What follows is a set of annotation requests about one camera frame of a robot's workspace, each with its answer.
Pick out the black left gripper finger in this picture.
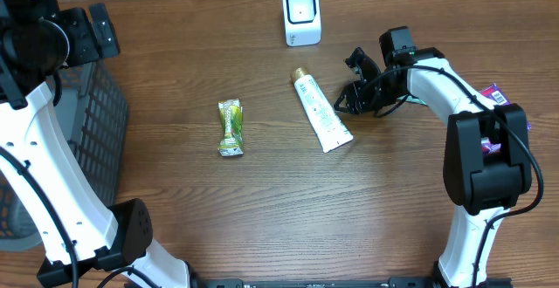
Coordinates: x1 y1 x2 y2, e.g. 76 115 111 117
89 3 114 31
99 28 121 58

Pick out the white tube with gold cap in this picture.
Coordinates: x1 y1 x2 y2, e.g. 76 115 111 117
290 67 354 153

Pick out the purple pad package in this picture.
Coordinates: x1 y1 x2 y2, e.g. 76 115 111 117
480 84 511 155

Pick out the yellow green Pokka drink pouch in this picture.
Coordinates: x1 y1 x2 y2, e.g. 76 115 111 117
217 99 244 157

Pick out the teal wet wipes pack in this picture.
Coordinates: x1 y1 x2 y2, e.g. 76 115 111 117
398 96 427 106

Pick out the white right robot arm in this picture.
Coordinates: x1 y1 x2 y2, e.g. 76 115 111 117
334 26 532 287

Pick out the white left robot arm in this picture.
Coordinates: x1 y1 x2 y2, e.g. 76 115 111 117
1 0 197 288

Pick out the white barcode scanner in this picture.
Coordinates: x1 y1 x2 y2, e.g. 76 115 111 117
282 0 321 47

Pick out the grey plastic shopping basket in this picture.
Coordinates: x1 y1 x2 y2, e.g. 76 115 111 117
1 61 128 251

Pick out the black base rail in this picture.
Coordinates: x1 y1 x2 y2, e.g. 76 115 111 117
124 277 513 288

